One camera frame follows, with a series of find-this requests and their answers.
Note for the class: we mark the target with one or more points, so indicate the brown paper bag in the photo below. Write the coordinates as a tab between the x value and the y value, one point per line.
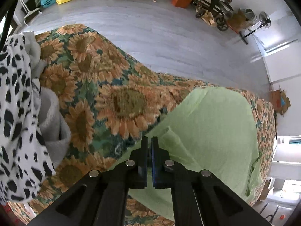
210	18

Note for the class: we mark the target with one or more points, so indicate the black rollator walker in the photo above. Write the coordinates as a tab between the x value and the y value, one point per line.
216	2

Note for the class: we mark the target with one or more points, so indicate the white broom with dustpan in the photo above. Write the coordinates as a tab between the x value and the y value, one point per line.
31	13

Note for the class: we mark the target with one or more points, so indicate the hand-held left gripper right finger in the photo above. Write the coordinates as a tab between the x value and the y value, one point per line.
154	169

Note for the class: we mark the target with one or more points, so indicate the light green fleece garment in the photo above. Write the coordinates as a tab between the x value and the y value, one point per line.
211	127

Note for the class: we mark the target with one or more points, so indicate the grey garment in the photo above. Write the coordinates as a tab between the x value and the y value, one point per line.
51	122

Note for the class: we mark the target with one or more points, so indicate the sunflower print blanket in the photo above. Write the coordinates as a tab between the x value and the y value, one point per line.
124	103

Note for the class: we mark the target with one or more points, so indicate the open cardboard box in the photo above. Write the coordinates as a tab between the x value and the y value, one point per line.
279	101

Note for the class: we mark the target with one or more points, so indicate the black floor fan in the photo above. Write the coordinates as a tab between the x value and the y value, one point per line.
264	20

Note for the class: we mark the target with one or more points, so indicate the black spotted white garment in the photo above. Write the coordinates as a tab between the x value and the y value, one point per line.
18	122

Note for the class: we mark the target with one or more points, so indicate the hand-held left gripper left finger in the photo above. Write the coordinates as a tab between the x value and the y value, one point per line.
145	167

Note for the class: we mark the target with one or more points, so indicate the large cardboard box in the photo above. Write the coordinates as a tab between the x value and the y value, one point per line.
237	21

